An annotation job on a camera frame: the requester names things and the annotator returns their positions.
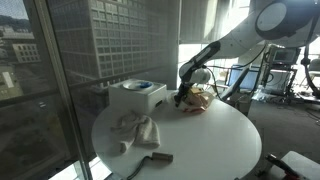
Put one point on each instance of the red black tool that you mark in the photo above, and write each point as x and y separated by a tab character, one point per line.
289	173

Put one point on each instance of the white towel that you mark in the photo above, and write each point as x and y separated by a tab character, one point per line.
135	129

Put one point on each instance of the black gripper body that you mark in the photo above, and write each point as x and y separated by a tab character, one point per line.
182	91

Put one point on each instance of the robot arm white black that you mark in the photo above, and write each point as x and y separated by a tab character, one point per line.
288	23

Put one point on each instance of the blue white bowl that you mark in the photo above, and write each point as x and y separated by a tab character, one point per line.
137	85

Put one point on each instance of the equipment cart with monitor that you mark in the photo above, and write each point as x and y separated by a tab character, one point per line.
279	72

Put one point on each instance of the white stand platform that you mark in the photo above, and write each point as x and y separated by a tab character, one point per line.
309	169

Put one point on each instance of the wooden armchair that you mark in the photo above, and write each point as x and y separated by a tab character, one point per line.
241	83

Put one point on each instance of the office chair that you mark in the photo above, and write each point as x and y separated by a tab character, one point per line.
313	68

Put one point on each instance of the white box appliance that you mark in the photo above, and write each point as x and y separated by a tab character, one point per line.
143	102

